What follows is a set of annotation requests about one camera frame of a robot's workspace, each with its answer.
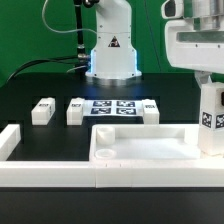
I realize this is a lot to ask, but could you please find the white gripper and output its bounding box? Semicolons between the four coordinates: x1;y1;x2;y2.
165;19;224;87

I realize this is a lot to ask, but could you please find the white desk top tray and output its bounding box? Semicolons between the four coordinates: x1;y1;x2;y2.
89;124;224;163

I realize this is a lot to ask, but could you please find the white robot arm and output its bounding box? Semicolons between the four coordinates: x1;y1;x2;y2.
86;0;224;85

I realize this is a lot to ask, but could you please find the white U-shaped fence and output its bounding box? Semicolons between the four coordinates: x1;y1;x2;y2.
0;124;224;188

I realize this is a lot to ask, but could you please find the fiducial marker sheet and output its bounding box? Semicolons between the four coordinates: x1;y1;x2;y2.
84;100;143;117

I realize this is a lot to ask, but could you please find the black corrugated hose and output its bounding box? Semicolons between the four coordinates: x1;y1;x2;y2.
73;0;86;58

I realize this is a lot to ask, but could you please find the black cable bundle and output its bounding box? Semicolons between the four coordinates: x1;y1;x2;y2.
6;55;92;83

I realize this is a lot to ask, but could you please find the grey cable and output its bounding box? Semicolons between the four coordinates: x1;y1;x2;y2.
41;0;99;36

